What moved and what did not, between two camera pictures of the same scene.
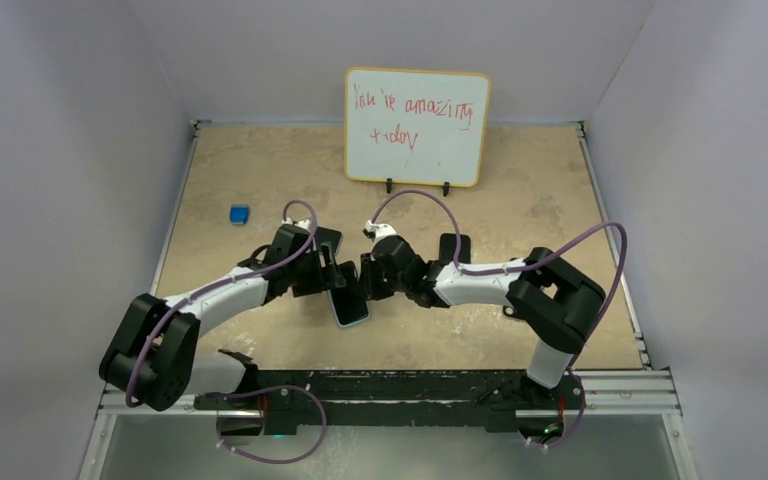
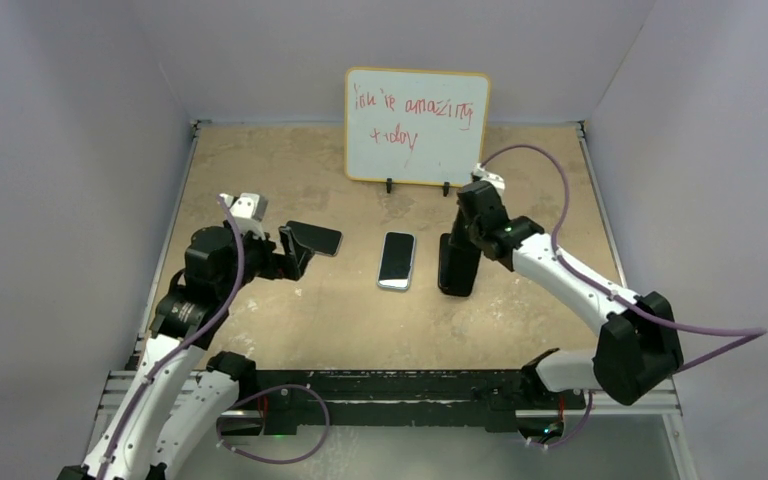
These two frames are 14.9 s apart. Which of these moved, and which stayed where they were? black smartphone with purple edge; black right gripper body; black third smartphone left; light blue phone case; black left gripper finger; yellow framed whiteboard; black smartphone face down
Moved: black right gripper body; light blue phone case; black smartphone face down; black left gripper finger
Stayed: yellow framed whiteboard; black smartphone with purple edge; black third smartphone left
